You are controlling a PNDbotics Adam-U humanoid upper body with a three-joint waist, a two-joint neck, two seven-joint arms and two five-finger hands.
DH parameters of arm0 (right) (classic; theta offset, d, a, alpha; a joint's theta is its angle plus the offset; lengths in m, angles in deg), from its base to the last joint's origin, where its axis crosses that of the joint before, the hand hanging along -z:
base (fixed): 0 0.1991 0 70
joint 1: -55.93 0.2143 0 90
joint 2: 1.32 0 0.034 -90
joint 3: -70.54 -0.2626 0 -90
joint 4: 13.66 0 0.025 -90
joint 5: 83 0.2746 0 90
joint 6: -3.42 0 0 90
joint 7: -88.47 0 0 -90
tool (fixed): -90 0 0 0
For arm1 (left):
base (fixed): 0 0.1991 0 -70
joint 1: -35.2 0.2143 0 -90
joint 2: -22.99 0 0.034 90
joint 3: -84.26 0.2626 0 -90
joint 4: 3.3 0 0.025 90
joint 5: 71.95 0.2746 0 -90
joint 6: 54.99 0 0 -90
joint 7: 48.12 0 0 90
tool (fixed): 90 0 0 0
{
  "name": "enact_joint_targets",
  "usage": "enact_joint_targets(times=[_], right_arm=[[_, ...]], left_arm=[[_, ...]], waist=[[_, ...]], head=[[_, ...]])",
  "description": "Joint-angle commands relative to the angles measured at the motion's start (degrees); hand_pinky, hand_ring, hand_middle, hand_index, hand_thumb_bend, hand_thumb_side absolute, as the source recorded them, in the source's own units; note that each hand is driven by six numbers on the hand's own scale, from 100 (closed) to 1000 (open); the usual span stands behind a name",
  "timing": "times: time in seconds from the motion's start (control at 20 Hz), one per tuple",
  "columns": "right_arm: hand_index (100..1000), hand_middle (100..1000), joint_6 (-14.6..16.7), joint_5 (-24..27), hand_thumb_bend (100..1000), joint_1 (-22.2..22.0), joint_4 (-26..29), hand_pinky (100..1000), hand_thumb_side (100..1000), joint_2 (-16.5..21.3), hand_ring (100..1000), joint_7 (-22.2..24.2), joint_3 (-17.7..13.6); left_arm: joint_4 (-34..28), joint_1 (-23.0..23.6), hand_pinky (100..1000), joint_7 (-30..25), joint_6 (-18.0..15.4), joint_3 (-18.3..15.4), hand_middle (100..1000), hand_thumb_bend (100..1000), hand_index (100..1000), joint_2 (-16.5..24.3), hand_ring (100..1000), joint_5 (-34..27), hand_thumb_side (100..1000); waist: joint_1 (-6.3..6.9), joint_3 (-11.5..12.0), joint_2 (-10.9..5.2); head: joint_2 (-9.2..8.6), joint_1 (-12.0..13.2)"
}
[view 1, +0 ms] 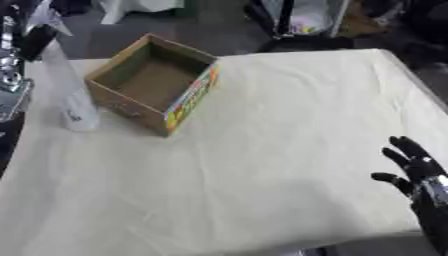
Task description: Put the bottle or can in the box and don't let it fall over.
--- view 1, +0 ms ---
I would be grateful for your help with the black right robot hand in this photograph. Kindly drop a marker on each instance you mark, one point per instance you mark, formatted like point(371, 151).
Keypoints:
point(429, 196)

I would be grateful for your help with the clear plastic bag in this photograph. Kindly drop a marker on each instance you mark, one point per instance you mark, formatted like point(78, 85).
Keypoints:
point(309, 16)

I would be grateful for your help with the tan cardboard box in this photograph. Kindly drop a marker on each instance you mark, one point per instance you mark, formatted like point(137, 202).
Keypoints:
point(153, 85)

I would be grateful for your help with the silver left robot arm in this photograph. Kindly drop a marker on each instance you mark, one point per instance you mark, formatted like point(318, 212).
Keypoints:
point(11, 90)

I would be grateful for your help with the black stand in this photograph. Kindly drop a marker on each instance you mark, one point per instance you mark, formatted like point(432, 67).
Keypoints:
point(291, 30)

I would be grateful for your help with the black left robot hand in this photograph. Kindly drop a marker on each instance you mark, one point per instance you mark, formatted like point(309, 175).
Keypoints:
point(34, 41)

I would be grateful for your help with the white cloth-covered furniture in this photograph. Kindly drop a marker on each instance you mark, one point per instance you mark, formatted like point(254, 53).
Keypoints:
point(140, 8)

